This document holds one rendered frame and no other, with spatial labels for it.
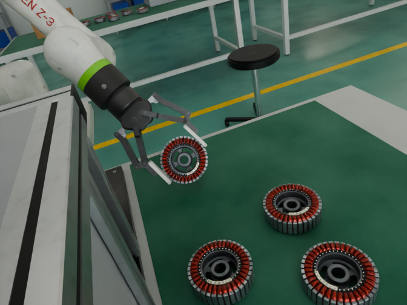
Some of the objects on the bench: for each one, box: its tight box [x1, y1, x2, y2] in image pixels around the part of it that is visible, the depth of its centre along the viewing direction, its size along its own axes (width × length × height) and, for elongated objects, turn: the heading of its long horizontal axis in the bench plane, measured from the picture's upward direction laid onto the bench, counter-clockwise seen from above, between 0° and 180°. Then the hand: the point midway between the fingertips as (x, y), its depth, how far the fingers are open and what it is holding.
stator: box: [188, 240, 254, 305], centre depth 55 cm, size 11×11×4 cm
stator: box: [160, 136, 208, 184], centre depth 75 cm, size 11×4×11 cm
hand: (182, 158), depth 74 cm, fingers closed on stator, 11 cm apart
